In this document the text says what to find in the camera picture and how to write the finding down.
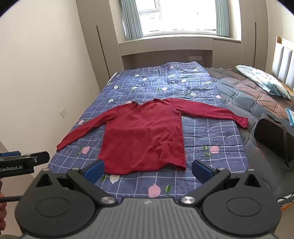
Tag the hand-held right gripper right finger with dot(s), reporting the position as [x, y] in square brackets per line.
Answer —
[202, 172]

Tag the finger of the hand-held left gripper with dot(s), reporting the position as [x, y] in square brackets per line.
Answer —
[10, 153]
[40, 157]

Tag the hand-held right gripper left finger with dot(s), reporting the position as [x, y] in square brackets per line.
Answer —
[95, 172]

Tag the red long-sleeve shirt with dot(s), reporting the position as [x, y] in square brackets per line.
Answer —
[142, 137]

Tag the person's left hand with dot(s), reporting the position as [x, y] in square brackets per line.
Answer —
[1, 213]

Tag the black bag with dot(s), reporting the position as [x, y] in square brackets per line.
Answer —
[268, 135]

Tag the dark quilted mattress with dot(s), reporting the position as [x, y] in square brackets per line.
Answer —
[241, 96]

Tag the blue plaid floral quilt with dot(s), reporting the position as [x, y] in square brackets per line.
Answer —
[160, 80]

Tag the blue and white packet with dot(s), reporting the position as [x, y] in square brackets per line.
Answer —
[290, 117]

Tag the white floral pillow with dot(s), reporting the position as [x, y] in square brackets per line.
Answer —
[264, 79]

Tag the beige bay window counter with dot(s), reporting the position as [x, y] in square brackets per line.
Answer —
[165, 44]

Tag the beige wardrobe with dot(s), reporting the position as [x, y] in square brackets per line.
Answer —
[252, 34]
[91, 34]

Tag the padded wooden headboard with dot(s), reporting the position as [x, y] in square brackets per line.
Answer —
[287, 59]

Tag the teal curtain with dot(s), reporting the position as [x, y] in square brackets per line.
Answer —
[132, 18]
[222, 18]

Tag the window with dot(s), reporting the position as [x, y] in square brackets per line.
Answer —
[174, 16]

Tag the white wall socket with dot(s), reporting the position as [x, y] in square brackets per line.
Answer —
[63, 113]

